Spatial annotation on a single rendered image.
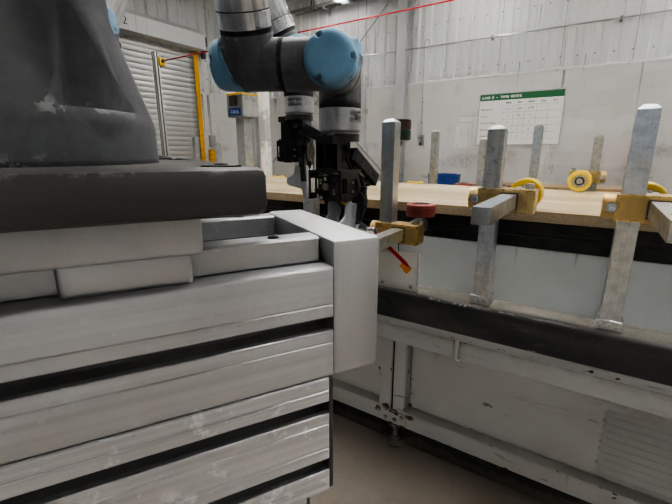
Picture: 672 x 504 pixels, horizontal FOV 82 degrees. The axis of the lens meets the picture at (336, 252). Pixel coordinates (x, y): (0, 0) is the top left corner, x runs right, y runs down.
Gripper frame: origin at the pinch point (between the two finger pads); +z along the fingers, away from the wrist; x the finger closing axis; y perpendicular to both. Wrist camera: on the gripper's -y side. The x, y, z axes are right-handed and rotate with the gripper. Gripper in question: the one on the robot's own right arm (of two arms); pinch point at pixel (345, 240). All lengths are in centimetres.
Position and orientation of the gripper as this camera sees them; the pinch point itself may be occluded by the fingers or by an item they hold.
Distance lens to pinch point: 77.1
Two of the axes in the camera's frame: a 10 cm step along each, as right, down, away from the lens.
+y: -5.5, 2.1, -8.1
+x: 8.4, 1.4, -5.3
